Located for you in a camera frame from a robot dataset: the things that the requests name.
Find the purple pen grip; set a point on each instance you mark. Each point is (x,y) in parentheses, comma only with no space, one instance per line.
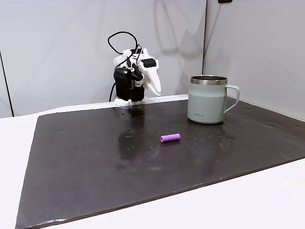
(170,138)

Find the pale green steel mug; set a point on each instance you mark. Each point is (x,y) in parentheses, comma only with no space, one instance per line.
(205,102)

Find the black table mat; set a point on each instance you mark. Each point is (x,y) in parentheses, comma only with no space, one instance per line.
(95,155)

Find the black camera box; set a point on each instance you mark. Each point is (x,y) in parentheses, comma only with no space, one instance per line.
(122,83)

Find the black overhead mount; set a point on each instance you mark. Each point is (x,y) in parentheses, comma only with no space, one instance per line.
(225,1)

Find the thin black frame rod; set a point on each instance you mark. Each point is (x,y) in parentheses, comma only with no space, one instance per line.
(6,83)

